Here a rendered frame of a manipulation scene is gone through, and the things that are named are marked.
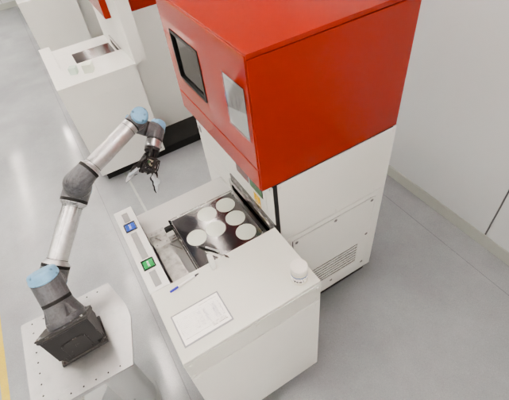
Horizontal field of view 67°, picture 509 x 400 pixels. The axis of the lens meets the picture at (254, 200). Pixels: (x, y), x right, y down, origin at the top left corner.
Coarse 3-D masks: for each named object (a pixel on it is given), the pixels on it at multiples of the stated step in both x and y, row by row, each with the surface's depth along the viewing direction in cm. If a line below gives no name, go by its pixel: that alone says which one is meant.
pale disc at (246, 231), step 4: (244, 224) 190; (248, 224) 190; (240, 228) 189; (244, 228) 188; (248, 228) 188; (252, 228) 188; (236, 232) 187; (240, 232) 187; (244, 232) 187; (248, 232) 186; (252, 232) 186; (240, 236) 185; (244, 236) 185; (248, 236) 185; (252, 236) 185
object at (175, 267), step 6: (156, 240) 191; (162, 252) 186; (168, 252) 185; (174, 252) 185; (162, 258) 183; (168, 258) 183; (174, 258) 183; (168, 264) 180; (174, 264) 180; (180, 264) 180; (168, 270) 178; (174, 270) 178; (180, 270) 178; (186, 270) 177; (174, 276) 176; (180, 276) 175
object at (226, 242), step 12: (192, 216) 197; (216, 216) 196; (180, 228) 193; (192, 228) 192; (204, 228) 191; (228, 228) 189; (216, 240) 185; (228, 240) 184; (240, 240) 183; (192, 252) 181; (204, 252) 181; (204, 264) 176
